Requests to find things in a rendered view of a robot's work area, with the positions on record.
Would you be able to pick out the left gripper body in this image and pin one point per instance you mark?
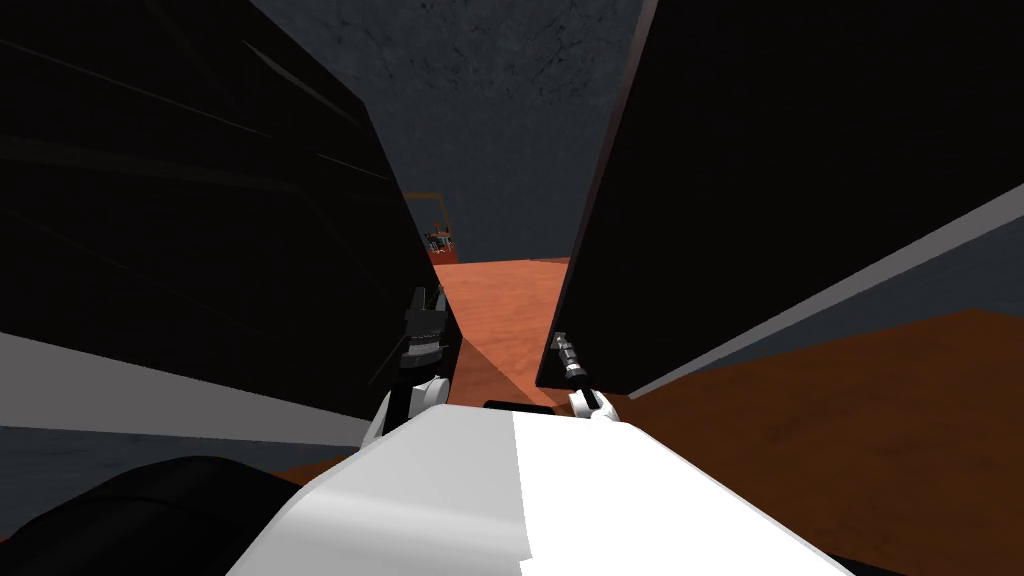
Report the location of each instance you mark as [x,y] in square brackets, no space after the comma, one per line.
[423,326]

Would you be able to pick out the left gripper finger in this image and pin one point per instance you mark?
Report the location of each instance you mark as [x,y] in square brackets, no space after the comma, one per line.
[416,298]
[438,300]

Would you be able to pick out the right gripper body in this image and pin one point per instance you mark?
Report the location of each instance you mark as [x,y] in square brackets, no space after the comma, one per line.
[559,340]

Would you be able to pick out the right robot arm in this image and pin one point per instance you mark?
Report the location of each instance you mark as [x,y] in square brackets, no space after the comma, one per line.
[581,384]

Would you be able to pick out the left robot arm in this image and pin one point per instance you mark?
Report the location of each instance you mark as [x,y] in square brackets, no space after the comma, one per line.
[120,520]

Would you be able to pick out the dark door leaf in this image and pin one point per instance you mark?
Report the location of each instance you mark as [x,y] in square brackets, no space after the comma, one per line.
[596,296]

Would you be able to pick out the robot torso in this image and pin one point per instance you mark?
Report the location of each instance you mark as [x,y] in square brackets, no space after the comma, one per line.
[496,496]

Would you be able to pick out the orange frame furniture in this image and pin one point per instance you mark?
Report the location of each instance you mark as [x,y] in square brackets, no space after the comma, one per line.
[440,238]

